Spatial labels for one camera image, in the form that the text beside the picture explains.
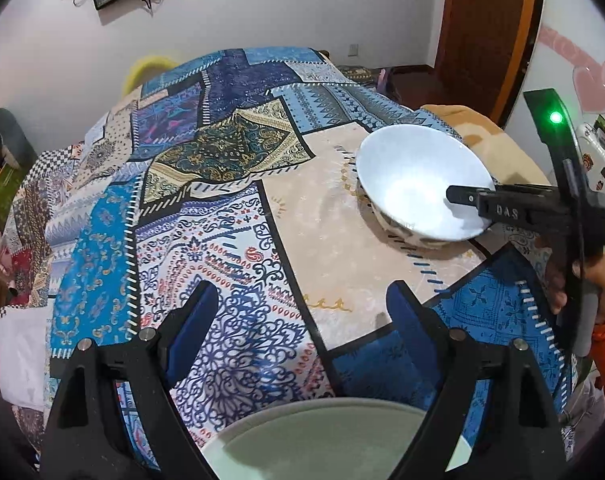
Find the beige plush blanket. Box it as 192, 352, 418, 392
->
420, 104, 553, 186

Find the green box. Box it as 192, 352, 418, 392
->
0, 165, 33, 221

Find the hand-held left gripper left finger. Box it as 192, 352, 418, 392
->
40, 280, 220, 480

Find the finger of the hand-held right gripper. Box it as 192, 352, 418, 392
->
447, 184, 558, 233

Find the grey cloth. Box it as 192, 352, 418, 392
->
560, 375, 605, 461

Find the brown wooden door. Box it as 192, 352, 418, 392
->
433, 0, 548, 126

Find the blue patchwork blanket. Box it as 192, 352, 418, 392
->
2, 47, 578, 480

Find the white cloth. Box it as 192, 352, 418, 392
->
0, 305, 50, 406

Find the white fridge with magnets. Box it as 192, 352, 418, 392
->
573, 110, 605, 196

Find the pink heart wall sticker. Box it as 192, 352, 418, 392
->
537, 20, 605, 116

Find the dark patterned cloth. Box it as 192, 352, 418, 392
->
335, 64, 383, 86

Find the grey-green plush toy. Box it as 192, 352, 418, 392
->
0, 107, 38, 171

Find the white bowl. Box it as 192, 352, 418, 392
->
355, 124, 497, 251

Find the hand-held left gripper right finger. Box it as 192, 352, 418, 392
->
385, 280, 568, 480

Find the pale green bowl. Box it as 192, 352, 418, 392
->
201, 396, 472, 480

